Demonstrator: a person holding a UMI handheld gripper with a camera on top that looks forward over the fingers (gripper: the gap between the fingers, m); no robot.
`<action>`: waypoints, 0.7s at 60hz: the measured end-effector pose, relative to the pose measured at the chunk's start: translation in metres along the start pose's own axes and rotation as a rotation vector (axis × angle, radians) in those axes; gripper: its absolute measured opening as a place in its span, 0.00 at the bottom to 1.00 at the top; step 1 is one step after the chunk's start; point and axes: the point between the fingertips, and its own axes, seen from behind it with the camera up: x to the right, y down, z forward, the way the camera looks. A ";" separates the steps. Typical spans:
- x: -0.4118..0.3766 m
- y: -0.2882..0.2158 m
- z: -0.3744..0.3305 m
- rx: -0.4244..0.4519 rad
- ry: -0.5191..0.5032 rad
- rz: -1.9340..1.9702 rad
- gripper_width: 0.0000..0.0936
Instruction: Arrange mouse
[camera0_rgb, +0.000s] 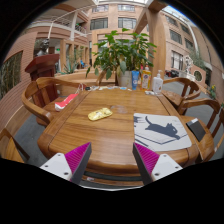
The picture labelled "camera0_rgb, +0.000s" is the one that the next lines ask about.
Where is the white pump bottle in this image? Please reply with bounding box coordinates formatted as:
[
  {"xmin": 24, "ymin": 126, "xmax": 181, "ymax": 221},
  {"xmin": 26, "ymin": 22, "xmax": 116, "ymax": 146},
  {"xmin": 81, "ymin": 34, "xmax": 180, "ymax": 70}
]
[{"xmin": 151, "ymin": 69, "xmax": 164, "ymax": 94}]

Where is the red and white bag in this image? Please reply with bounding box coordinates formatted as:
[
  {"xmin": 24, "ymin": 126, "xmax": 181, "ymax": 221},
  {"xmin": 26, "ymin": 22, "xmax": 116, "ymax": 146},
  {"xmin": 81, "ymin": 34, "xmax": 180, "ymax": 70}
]
[{"xmin": 54, "ymin": 93, "xmax": 80, "ymax": 112}]

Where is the grey cat-print mouse pad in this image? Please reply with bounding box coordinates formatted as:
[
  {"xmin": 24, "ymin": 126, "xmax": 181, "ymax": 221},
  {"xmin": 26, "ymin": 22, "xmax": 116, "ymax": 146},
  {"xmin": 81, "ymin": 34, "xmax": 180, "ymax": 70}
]
[{"xmin": 133, "ymin": 112, "xmax": 193, "ymax": 153}]

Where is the white abstract sculpture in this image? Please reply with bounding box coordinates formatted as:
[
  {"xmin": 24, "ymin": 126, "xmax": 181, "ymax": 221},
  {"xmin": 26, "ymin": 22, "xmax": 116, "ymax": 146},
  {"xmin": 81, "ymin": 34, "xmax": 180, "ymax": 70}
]
[{"xmin": 184, "ymin": 54, "xmax": 195, "ymax": 75}]

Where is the yellow flowering plant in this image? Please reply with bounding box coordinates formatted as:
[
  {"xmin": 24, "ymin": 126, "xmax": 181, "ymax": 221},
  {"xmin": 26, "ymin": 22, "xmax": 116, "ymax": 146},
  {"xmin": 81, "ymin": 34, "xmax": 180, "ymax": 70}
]
[{"xmin": 208, "ymin": 84, "xmax": 218, "ymax": 99}]

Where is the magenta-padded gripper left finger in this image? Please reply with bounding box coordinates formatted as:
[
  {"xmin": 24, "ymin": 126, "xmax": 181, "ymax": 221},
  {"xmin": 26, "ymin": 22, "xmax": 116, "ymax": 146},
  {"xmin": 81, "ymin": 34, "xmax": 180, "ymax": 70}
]
[{"xmin": 39, "ymin": 142, "xmax": 93, "ymax": 185}]

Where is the leafy potted plant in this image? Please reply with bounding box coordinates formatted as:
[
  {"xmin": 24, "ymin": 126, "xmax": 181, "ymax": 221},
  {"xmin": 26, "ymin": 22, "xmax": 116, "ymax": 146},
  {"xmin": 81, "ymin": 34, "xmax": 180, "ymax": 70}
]
[{"xmin": 85, "ymin": 28, "xmax": 158, "ymax": 88}]

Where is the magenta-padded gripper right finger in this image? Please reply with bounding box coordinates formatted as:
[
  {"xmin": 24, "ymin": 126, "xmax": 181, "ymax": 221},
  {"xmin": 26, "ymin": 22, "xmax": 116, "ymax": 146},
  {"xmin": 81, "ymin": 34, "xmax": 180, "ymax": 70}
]
[{"xmin": 132, "ymin": 142, "xmax": 184, "ymax": 186}]

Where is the dark bust statue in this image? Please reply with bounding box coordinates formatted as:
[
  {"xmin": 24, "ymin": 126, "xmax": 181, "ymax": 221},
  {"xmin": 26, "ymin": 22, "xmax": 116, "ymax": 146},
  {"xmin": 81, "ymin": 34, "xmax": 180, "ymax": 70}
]
[{"xmin": 35, "ymin": 38, "xmax": 51, "ymax": 57}]

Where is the black notebook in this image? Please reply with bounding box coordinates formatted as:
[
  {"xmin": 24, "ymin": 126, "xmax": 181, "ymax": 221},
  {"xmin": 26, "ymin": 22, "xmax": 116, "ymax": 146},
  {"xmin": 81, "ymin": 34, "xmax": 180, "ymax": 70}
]
[{"xmin": 185, "ymin": 117, "xmax": 207, "ymax": 142}]

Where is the wooden armchair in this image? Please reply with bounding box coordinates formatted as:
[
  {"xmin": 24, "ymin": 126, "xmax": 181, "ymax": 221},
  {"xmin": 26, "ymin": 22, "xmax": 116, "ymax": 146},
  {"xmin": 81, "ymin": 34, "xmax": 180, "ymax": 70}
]
[
  {"xmin": 161, "ymin": 77, "xmax": 202, "ymax": 108},
  {"xmin": 95, "ymin": 69, "xmax": 118, "ymax": 87},
  {"xmin": 0, "ymin": 128, "xmax": 30, "ymax": 164},
  {"xmin": 176, "ymin": 97, "xmax": 224, "ymax": 163},
  {"xmin": 21, "ymin": 77, "xmax": 90, "ymax": 128}
]

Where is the blue tube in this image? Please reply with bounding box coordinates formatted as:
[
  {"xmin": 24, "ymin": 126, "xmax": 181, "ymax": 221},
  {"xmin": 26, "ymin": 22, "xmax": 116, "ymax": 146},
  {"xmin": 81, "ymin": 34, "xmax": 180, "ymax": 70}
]
[{"xmin": 130, "ymin": 70, "xmax": 141, "ymax": 91}]

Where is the spiky green agave plant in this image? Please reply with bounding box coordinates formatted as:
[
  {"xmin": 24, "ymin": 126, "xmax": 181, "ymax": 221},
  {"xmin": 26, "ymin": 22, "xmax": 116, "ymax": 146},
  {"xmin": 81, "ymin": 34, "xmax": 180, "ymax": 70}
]
[{"xmin": 63, "ymin": 54, "xmax": 79, "ymax": 75}]

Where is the yellow computer mouse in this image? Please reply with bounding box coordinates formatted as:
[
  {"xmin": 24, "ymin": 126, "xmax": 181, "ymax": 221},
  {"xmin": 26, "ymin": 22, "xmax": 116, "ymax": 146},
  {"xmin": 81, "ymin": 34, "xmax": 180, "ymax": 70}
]
[{"xmin": 87, "ymin": 107, "xmax": 114, "ymax": 122}]

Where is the dark red wooden pedestal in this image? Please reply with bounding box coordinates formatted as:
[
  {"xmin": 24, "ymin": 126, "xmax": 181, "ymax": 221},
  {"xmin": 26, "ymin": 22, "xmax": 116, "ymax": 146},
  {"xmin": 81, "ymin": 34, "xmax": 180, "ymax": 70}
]
[{"xmin": 24, "ymin": 53, "xmax": 60, "ymax": 108}]

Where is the yellow liquid soap bottle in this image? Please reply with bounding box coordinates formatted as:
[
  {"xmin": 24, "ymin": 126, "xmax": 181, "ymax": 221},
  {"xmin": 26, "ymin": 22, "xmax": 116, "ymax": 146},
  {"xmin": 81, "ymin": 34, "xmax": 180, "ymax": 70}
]
[{"xmin": 141, "ymin": 64, "xmax": 152, "ymax": 91}]

